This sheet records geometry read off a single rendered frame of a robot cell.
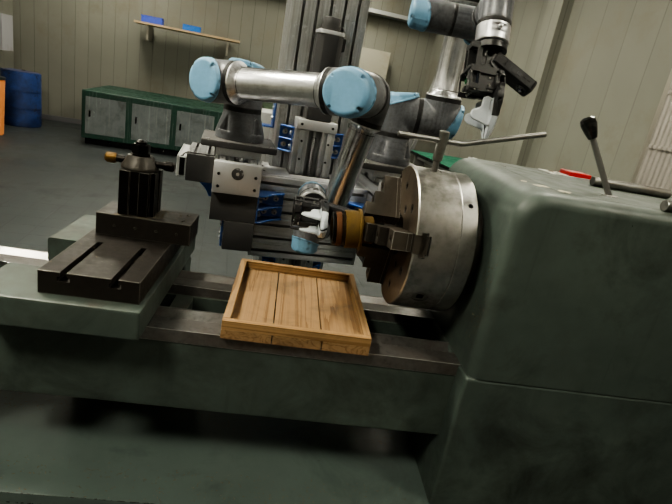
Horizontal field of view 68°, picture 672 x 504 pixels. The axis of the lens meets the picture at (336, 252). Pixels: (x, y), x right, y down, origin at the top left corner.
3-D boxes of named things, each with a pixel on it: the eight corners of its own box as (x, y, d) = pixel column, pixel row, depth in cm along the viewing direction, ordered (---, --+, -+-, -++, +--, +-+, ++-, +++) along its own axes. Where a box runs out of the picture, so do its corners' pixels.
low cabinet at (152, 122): (222, 146, 906) (226, 104, 883) (220, 163, 749) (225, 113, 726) (107, 129, 858) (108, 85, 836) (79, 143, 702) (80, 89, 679)
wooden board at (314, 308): (351, 287, 136) (353, 273, 135) (368, 356, 102) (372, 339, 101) (240, 272, 132) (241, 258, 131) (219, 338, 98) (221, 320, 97)
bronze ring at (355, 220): (371, 204, 115) (331, 202, 114) (378, 216, 106) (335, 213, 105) (367, 242, 118) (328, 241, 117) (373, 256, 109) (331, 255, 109)
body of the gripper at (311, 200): (290, 230, 116) (291, 217, 127) (326, 236, 117) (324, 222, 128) (295, 199, 114) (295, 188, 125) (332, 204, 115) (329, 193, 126)
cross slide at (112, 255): (187, 236, 133) (189, 220, 132) (139, 305, 93) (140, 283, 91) (117, 226, 131) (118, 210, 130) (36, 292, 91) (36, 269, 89)
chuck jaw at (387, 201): (407, 228, 117) (409, 183, 121) (413, 219, 112) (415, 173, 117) (361, 221, 116) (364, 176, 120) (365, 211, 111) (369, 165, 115)
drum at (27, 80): (9, 120, 779) (8, 66, 754) (47, 125, 792) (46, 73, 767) (-6, 123, 730) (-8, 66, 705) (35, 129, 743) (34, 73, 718)
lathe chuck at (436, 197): (406, 271, 135) (436, 156, 122) (433, 336, 106) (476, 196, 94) (373, 266, 134) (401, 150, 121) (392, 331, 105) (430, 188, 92)
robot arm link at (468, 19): (450, 15, 128) (462, -8, 117) (493, 23, 129) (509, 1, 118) (445, 45, 128) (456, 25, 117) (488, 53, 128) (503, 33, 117)
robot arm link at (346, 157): (371, 70, 140) (314, 224, 158) (356, 65, 130) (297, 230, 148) (407, 84, 137) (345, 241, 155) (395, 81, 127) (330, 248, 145)
